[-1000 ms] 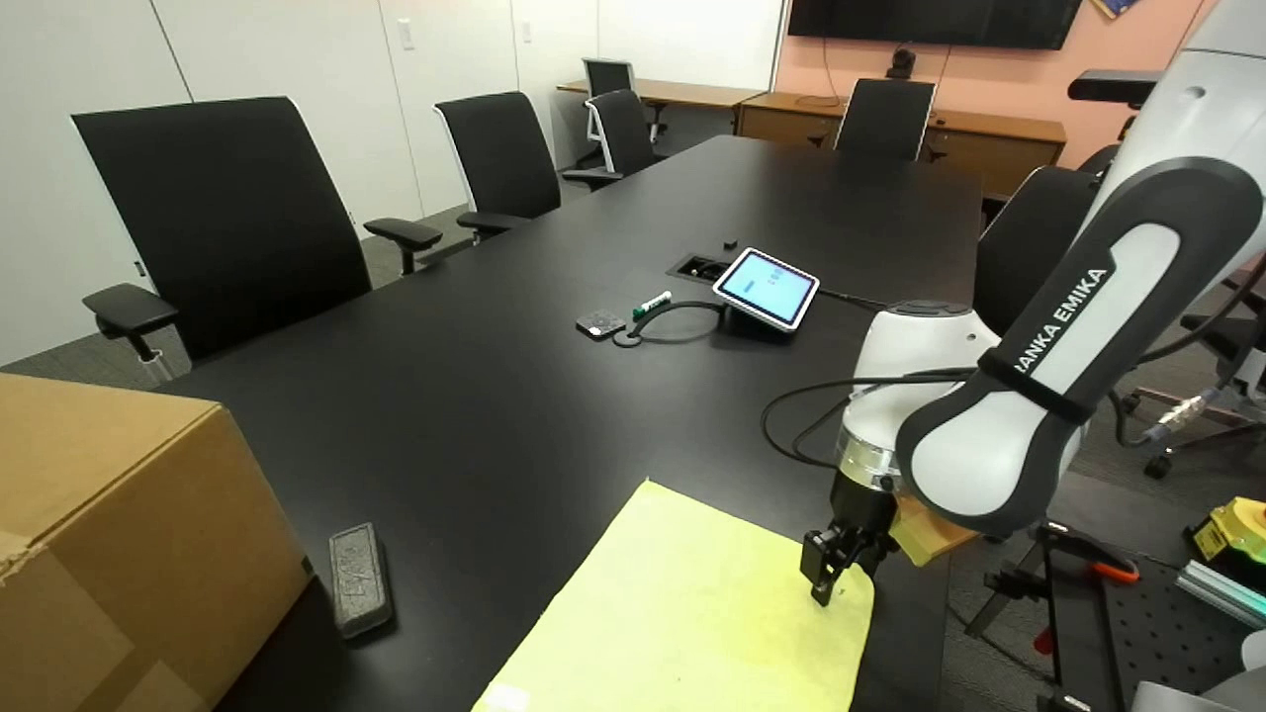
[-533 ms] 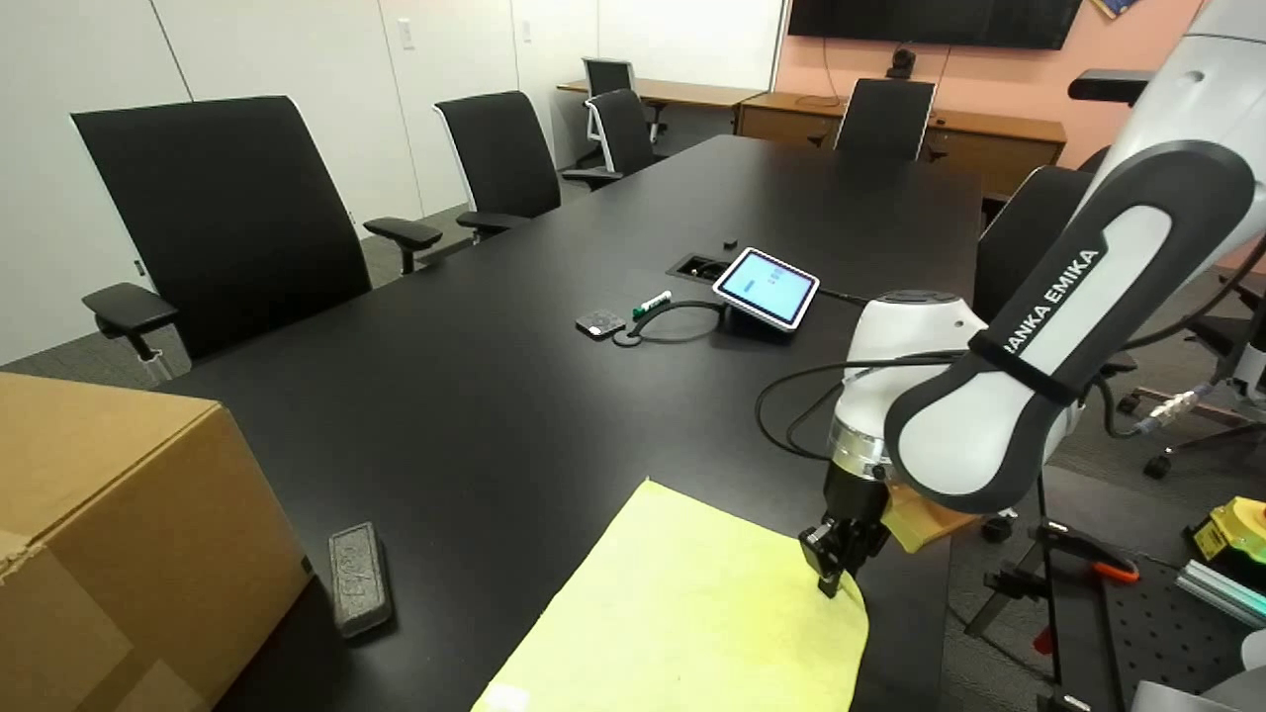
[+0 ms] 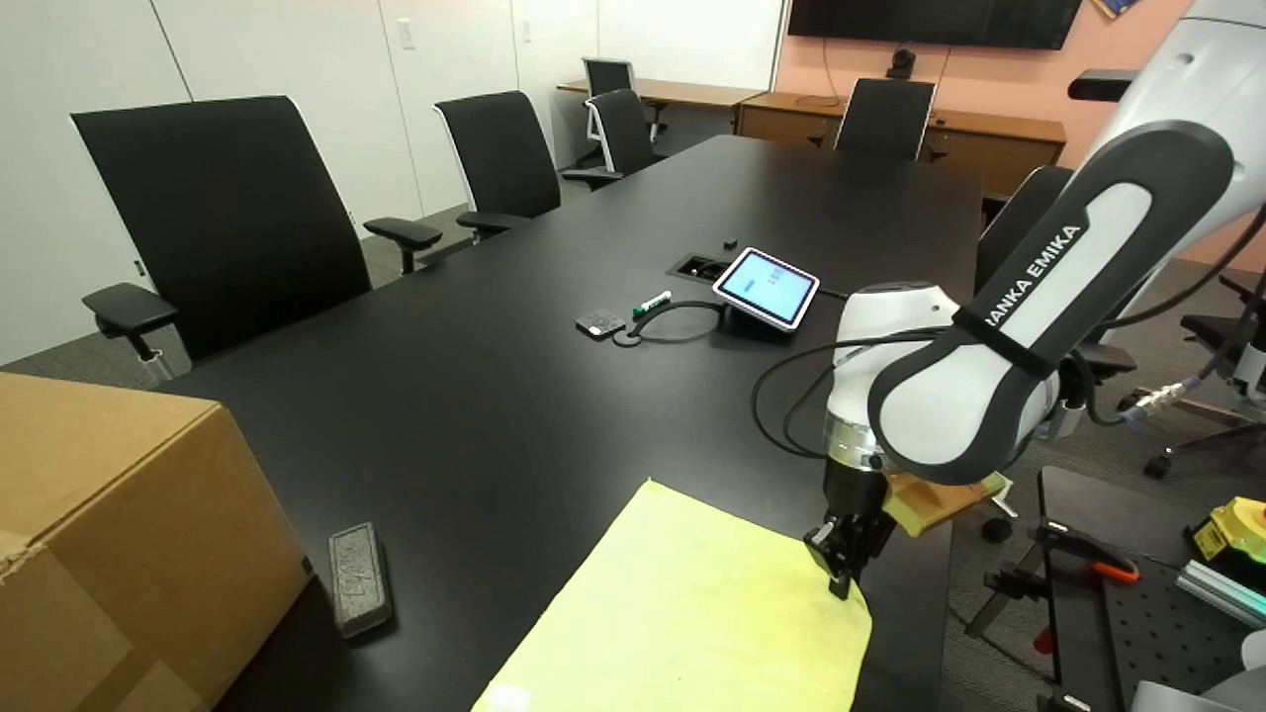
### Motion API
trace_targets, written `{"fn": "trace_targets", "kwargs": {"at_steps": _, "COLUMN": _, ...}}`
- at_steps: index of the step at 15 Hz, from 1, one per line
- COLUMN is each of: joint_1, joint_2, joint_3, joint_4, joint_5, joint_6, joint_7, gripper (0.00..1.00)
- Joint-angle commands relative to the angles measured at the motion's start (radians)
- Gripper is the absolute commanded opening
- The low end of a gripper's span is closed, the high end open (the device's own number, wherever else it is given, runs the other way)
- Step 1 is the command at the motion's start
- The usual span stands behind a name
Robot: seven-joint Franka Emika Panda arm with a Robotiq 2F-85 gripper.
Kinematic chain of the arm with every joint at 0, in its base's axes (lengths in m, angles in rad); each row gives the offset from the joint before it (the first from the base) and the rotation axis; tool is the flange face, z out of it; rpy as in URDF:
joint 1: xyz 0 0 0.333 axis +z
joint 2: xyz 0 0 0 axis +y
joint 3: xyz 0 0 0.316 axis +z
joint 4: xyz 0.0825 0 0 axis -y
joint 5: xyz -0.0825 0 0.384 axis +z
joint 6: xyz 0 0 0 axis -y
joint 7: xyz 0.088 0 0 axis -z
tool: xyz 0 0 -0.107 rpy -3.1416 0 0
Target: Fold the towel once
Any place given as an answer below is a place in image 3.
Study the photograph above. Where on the yellow object on floor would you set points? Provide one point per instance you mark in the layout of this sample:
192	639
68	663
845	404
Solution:
1234	527

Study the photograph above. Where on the tablet with lit screen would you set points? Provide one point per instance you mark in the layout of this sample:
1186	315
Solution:
766	287

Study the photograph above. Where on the green marker pen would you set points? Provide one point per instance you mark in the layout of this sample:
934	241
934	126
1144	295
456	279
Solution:
650	306

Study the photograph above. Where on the black office chair near left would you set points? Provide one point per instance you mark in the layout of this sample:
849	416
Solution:
233	212

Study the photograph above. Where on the small black phone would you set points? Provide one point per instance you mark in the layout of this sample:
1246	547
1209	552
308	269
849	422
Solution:
601	325

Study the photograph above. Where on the yellow towel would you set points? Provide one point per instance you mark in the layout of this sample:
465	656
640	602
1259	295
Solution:
687	605

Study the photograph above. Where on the orange-handled clamp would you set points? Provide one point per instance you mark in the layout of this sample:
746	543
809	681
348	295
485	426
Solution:
1064	538

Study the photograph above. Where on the wooden sideboard cabinet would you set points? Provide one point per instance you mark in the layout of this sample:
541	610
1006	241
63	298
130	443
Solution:
991	153

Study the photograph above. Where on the black perforated breadboard base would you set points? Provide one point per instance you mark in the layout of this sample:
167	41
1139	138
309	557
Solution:
1115	639

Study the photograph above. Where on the black office chair far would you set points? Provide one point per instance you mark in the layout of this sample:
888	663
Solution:
618	124

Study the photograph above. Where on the wall television screen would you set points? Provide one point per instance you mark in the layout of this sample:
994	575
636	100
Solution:
1039	26

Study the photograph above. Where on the black office chair head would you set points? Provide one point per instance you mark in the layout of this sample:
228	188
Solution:
883	120

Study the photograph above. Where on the cardboard box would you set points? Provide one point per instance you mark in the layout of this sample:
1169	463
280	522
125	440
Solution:
146	557

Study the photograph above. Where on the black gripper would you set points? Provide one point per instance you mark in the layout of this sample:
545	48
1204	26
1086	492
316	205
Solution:
853	532

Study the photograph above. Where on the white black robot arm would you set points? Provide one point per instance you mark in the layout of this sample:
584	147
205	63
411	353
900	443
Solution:
946	389

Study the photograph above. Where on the aluminium extrusion bar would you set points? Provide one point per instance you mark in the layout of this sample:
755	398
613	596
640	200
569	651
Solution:
1225	596

